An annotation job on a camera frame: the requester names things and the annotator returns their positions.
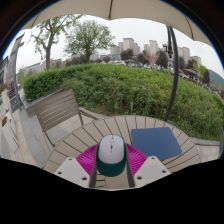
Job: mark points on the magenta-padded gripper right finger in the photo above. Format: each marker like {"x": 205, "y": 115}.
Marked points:
{"x": 150, "y": 170}

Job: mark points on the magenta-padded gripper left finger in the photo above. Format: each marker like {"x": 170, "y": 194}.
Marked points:
{"x": 75, "y": 171}

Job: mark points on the white and teal computer mouse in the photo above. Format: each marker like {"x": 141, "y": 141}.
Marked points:
{"x": 111, "y": 153}

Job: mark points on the blue rectangular mouse pad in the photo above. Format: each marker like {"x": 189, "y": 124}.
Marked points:
{"x": 155, "y": 143}

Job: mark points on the beige slatted outdoor chair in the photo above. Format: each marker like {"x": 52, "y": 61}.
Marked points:
{"x": 55, "y": 110}

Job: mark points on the dark curved parasol pole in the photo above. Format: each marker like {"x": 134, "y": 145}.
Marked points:
{"x": 174, "y": 83}

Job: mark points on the thin leaning tree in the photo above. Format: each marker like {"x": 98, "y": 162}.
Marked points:
{"x": 48, "y": 56}

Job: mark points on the group of high-rise buildings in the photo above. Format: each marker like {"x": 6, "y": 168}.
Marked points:
{"x": 128, "y": 43}

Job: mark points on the round leafy tree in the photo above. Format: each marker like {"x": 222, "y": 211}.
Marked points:
{"x": 88, "y": 36}

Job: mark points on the beige parasol canopy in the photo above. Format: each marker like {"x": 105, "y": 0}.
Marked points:
{"x": 133, "y": 8}

